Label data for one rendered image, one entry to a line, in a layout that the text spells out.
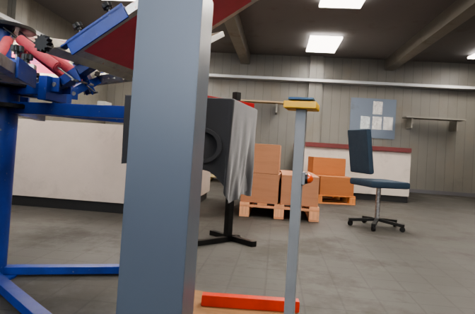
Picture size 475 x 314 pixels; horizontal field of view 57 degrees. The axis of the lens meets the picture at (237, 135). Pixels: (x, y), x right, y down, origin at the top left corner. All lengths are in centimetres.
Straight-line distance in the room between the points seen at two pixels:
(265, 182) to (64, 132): 221
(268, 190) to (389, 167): 350
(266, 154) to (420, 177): 634
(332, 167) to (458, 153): 449
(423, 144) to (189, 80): 974
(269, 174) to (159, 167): 373
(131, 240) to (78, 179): 365
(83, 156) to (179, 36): 371
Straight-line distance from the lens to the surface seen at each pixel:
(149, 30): 124
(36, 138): 507
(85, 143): 482
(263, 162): 487
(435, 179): 1085
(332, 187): 678
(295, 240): 178
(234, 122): 177
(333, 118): 1034
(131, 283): 126
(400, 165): 801
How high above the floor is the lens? 75
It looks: 2 degrees up
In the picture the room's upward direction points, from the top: 4 degrees clockwise
